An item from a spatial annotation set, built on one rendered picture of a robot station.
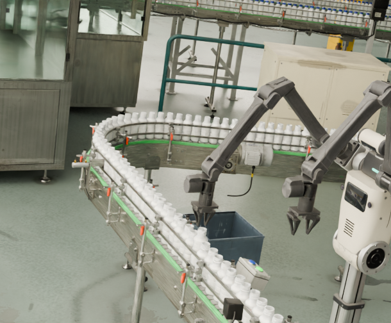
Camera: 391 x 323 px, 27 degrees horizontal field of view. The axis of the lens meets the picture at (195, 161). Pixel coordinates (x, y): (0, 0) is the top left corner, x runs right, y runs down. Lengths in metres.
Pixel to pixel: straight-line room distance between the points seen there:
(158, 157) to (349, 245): 1.96
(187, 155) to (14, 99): 1.89
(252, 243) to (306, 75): 3.71
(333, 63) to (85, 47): 2.66
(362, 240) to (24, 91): 3.77
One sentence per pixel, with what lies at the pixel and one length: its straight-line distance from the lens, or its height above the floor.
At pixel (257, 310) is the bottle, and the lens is 2.97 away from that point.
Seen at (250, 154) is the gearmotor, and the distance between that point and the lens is 5.00.
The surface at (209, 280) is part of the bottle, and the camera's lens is 3.26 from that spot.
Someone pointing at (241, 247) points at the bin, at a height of 0.90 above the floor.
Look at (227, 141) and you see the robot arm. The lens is 3.23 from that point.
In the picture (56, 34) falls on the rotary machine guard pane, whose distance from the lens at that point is 6.49.
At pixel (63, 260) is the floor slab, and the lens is 5.62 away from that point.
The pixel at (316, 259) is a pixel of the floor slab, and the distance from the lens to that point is 6.20.
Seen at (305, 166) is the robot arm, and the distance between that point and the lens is 2.90.
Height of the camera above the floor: 2.55
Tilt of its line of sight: 19 degrees down
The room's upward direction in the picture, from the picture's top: 8 degrees clockwise
